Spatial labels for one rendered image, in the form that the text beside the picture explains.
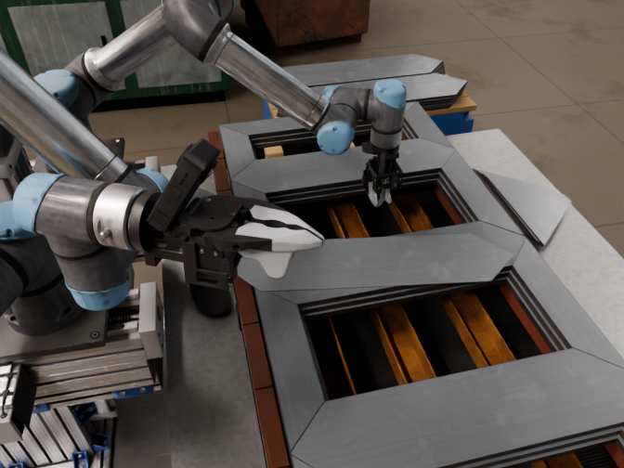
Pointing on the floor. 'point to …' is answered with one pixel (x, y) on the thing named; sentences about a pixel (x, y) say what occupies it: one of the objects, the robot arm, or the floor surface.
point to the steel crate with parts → (307, 22)
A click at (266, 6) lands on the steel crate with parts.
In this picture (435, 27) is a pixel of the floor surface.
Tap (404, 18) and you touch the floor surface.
